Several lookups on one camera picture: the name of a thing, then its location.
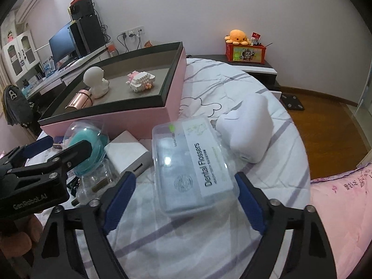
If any rose gold metal tin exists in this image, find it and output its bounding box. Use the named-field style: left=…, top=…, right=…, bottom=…
left=65, top=90, right=94, bottom=110

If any clear dental flossers box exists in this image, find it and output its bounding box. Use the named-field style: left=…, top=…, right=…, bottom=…
left=152, top=116, right=239, bottom=218

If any person's left hand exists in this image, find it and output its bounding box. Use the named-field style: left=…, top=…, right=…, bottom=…
left=1, top=214, right=43, bottom=259

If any pink bed blanket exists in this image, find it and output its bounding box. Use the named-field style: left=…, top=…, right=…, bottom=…
left=310, top=164, right=371, bottom=278

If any small bronze cylinder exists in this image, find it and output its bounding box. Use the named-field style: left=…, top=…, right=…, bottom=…
left=91, top=178, right=111, bottom=193

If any black office chair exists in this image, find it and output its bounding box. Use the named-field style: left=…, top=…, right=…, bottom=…
left=1, top=84, right=42, bottom=137

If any teal puff in clear case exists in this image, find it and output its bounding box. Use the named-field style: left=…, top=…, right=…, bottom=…
left=62, top=120, right=109, bottom=177

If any white power bank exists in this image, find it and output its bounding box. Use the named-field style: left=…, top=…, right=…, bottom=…
left=104, top=131, right=153, bottom=177

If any white desk with drawers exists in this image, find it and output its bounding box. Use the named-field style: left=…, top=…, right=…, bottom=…
left=25, top=46, right=110, bottom=100

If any white round-head figurine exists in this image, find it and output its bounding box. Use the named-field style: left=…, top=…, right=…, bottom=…
left=83, top=66, right=109, bottom=99

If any white glass-door cabinet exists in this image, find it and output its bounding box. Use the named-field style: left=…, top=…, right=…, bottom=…
left=2, top=30, right=40, bottom=83

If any pink storage box tray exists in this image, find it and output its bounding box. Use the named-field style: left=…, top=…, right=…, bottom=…
left=38, top=42, right=187, bottom=139

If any black computer monitor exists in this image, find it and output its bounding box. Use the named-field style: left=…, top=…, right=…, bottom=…
left=49, top=23, right=78, bottom=64

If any black floor scale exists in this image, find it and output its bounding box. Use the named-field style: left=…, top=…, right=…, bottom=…
left=280, top=93, right=305, bottom=111

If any pink white block toy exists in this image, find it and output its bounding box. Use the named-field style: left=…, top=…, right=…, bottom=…
left=126, top=71, right=156, bottom=93

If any orange cap water bottle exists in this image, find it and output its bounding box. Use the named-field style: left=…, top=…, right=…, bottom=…
left=106, top=43, right=119, bottom=57

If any black computer tower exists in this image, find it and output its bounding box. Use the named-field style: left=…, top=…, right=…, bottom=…
left=68, top=14, right=106, bottom=57

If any white air conditioner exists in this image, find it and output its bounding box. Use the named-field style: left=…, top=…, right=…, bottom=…
left=15, top=0, right=40, bottom=25

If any orange figurine on stand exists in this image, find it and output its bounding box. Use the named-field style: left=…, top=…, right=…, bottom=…
left=144, top=41, right=153, bottom=48

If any black white TV stand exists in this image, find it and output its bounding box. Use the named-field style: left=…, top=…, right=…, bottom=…
left=187, top=55, right=282, bottom=100

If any black speaker with red item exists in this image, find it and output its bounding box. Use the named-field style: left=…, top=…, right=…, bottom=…
left=69, top=0, right=95, bottom=21

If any red printed storage box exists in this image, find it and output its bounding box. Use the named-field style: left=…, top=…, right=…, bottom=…
left=225, top=43, right=267, bottom=64

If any orange octopus plush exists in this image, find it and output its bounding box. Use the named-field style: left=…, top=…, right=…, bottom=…
left=224, top=29, right=251, bottom=46

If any white wall power strip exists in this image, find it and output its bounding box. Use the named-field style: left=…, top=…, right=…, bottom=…
left=120, top=26, right=144, bottom=38

